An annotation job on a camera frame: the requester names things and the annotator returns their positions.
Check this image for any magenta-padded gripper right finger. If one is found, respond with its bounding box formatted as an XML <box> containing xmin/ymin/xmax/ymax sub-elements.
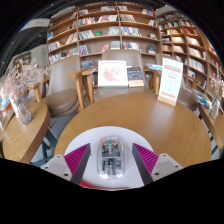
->
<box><xmin>131</xmin><ymin>143</ymin><xmax>184</xmax><ymax>186</ymax></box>

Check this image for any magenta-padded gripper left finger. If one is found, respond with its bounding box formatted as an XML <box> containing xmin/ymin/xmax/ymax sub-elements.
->
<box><xmin>41</xmin><ymin>143</ymin><xmax>92</xmax><ymax>186</ymax></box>

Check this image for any transparent computer mouse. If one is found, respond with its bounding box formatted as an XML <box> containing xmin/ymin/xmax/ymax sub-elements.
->
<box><xmin>96</xmin><ymin>135</ymin><xmax>126</xmax><ymax>180</ymax></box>

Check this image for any white mouse pad red rest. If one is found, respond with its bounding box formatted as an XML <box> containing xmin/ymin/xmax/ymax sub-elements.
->
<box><xmin>63</xmin><ymin>125</ymin><xmax>155</xmax><ymax>191</ymax></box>

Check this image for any glass vase with pink flowers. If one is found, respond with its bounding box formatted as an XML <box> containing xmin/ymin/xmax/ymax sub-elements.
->
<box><xmin>2</xmin><ymin>58</ymin><xmax>54</xmax><ymax>126</ymax></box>

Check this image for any beige armchair with wooden arms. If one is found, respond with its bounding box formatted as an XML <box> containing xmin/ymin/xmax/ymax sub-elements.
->
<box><xmin>151</xmin><ymin>53</ymin><xmax>203</xmax><ymax>113</ymax></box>
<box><xmin>28</xmin><ymin>54</ymin><xmax>88</xmax><ymax>118</ymax></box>
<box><xmin>81</xmin><ymin>49</ymin><xmax>161</xmax><ymax>104</ymax></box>

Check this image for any stack of colourful books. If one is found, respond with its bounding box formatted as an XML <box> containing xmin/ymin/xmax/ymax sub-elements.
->
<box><xmin>192</xmin><ymin>89</ymin><xmax>213</xmax><ymax>109</ymax></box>

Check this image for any tall red white sign stand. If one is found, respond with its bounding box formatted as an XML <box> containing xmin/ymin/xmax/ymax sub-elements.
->
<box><xmin>157</xmin><ymin>57</ymin><xmax>184</xmax><ymax>107</ymax></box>

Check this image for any dark blue book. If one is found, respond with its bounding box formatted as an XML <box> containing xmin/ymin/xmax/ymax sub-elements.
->
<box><xmin>126</xmin><ymin>66</ymin><xmax>145</xmax><ymax>88</ymax></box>

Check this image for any white framed red picture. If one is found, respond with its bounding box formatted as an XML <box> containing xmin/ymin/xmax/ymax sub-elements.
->
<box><xmin>97</xmin><ymin>59</ymin><xmax>129</xmax><ymax>88</ymax></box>

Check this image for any light blue book stack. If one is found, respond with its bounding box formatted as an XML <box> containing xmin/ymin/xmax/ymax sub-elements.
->
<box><xmin>146</xmin><ymin>63</ymin><xmax>164</xmax><ymax>72</ymax></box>

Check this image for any small distant wooden bookshelf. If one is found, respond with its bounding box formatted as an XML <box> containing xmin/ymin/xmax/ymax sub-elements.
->
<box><xmin>13</xmin><ymin>50</ymin><xmax>33</xmax><ymax>73</ymax></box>

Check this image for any wooden bookshelf with yellow poster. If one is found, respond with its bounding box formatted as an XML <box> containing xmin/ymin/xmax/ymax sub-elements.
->
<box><xmin>156</xmin><ymin>9</ymin><xmax>224</xmax><ymax>101</ymax></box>

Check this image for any wide wooden bookshelf unit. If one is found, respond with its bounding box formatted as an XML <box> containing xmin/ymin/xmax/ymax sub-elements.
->
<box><xmin>46</xmin><ymin>2</ymin><xmax>159</xmax><ymax>66</ymax></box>

